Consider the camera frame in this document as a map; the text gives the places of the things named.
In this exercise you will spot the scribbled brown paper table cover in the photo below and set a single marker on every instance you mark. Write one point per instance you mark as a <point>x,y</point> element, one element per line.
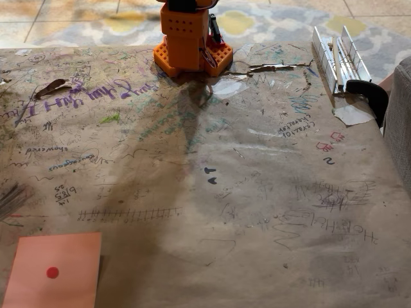
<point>257,192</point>

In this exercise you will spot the clear tape patch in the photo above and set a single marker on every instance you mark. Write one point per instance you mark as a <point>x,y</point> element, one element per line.
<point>351,115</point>
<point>229,88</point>

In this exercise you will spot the patterned grey yellow rug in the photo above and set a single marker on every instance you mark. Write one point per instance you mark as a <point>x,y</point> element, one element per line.
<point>276,22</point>

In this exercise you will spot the dry brown leaf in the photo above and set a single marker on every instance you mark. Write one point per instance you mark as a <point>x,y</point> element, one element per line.
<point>48,88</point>

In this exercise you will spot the black clamp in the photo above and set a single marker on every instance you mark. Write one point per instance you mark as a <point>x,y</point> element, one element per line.
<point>369,90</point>

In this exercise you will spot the pink paper sheet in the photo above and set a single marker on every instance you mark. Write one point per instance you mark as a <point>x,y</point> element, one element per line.
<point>54,256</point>

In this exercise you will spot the grey fabric sofa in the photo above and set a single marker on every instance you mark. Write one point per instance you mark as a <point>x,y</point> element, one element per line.
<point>399,122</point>

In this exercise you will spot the aluminium channel rail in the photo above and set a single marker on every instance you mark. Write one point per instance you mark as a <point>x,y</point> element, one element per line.
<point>324,54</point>

